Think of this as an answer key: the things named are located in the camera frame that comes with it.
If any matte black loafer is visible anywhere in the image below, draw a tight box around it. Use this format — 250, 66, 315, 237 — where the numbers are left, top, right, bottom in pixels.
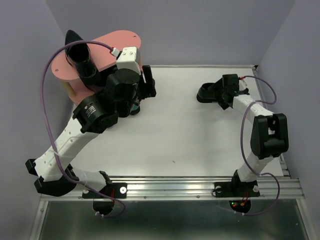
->
196, 82, 223, 103

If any glossy black loafer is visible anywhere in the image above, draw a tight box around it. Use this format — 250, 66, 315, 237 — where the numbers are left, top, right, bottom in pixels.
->
65, 43, 101, 86

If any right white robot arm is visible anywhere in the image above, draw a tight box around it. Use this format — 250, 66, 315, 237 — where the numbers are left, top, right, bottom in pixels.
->
217, 74, 289, 195

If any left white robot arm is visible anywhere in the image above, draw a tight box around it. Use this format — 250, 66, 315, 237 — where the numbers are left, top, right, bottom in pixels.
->
25, 65, 157, 199

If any pink three-tier shoe shelf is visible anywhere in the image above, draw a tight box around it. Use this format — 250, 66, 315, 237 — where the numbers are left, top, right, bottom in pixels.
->
51, 30, 141, 105

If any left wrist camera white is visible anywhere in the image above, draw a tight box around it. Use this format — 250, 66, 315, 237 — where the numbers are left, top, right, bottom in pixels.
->
116, 46, 141, 75

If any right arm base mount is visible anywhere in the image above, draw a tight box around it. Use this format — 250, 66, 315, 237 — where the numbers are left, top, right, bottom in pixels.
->
211, 170, 260, 198

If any aluminium front rail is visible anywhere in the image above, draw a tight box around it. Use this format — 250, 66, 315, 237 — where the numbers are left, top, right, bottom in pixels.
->
40, 176, 305, 202

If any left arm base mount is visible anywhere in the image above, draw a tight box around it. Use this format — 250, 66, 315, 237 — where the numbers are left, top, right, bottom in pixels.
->
75, 169, 128, 199

